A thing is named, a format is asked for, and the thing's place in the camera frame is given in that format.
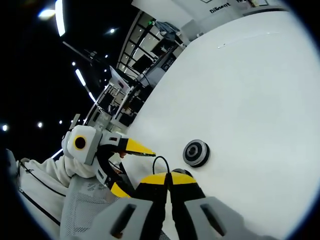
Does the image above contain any long ceiling light strip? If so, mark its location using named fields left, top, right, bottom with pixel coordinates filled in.
left=54, top=0, right=67, bottom=38

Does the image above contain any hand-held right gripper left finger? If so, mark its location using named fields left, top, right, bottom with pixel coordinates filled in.
left=92, top=171, right=172, bottom=240

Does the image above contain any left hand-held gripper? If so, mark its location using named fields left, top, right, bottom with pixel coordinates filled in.
left=61, top=124, right=157, bottom=199

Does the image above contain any person's body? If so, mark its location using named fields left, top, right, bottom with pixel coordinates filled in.
left=7, top=148, right=133, bottom=240

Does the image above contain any dark office desk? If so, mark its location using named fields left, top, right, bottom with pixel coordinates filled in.
left=134, top=47, right=187, bottom=89

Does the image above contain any white table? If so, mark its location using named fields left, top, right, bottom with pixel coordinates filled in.
left=117, top=8, right=319, bottom=240

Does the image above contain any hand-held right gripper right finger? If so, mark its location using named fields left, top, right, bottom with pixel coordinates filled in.
left=170, top=170, right=276, bottom=240

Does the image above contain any thin black rubber ring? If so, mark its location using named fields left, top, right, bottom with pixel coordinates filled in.
left=151, top=155, right=171, bottom=176

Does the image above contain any metal wheel with rubber rings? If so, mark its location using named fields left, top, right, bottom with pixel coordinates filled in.
left=182, top=139, right=211, bottom=168

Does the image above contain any white partition with print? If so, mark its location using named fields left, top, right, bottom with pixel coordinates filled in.
left=131, top=0, right=291, bottom=43

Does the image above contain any person's left forearm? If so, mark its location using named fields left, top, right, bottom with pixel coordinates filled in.
left=39, top=154, right=101, bottom=188

